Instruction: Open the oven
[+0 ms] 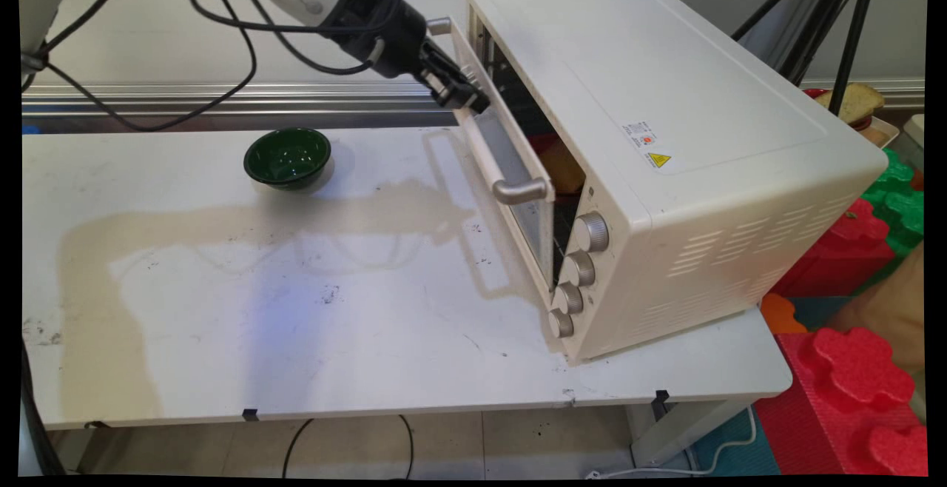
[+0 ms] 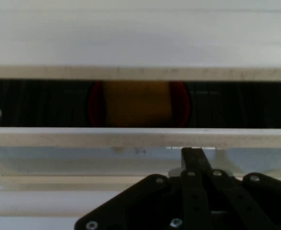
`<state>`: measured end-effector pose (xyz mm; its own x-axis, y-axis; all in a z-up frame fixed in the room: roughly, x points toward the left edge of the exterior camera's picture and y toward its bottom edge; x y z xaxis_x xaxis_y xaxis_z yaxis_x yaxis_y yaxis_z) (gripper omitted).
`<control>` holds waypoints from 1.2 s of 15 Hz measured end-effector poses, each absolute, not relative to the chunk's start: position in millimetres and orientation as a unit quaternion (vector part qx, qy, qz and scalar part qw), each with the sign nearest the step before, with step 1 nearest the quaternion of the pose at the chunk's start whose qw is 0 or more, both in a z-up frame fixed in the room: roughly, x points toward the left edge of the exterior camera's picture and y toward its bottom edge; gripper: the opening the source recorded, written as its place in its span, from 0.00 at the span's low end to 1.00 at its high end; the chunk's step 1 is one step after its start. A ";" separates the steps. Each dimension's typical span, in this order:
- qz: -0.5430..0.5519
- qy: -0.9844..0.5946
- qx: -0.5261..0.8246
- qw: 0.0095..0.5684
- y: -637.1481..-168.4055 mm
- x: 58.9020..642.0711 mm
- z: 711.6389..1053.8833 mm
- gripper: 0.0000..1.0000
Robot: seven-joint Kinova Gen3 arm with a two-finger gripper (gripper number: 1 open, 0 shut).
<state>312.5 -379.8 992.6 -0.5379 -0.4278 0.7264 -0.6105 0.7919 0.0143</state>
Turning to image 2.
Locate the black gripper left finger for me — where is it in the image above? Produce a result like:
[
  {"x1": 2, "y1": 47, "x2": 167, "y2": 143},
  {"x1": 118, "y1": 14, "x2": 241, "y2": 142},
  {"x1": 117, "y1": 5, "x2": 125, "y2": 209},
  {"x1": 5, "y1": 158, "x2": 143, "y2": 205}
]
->
[{"x1": 74, "y1": 147, "x2": 214, "y2": 230}]

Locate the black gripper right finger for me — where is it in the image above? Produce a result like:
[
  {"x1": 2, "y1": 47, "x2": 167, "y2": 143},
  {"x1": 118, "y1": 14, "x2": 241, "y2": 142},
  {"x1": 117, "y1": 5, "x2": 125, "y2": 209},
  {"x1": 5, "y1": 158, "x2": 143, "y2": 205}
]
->
[{"x1": 193, "y1": 148, "x2": 281, "y2": 230}]

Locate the cream oven door handle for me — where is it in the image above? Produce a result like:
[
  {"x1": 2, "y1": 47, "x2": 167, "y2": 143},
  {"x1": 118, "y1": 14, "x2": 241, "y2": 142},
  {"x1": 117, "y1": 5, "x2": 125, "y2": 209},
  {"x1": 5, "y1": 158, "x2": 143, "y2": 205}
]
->
[{"x1": 0, "y1": 188, "x2": 141, "y2": 218}]

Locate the cream toaster oven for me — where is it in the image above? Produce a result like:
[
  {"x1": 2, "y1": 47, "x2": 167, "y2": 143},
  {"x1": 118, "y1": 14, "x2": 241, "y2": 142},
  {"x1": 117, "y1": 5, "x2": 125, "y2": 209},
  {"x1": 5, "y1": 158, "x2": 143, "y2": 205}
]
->
[{"x1": 0, "y1": 0, "x2": 281, "y2": 219}]

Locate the red plate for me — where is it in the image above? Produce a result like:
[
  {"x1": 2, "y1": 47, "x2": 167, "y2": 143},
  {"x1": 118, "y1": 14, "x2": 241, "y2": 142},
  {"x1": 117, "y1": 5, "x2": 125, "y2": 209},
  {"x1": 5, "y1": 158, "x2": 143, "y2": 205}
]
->
[{"x1": 87, "y1": 80, "x2": 192, "y2": 128}]

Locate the yellow food slice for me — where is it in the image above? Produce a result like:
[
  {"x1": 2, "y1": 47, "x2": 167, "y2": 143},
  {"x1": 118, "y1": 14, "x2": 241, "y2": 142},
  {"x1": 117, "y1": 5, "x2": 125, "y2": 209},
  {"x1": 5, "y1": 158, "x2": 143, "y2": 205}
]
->
[{"x1": 101, "y1": 80, "x2": 173, "y2": 127}]

